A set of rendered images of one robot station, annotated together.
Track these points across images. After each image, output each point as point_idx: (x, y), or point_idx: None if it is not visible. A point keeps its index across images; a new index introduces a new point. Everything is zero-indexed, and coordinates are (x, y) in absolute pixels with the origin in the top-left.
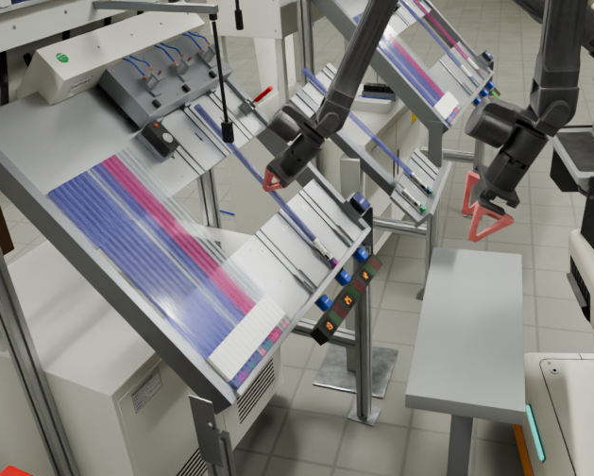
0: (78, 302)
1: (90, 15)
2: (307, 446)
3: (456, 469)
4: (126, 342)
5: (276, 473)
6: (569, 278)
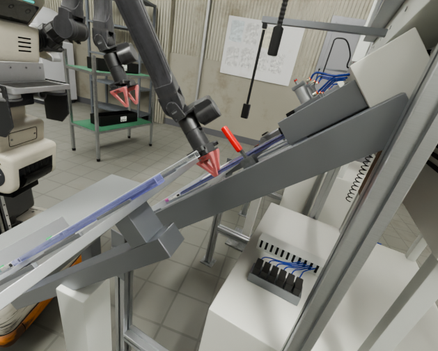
0: None
1: (381, 43)
2: (173, 345)
3: None
4: (281, 223)
5: (195, 325)
6: (30, 175)
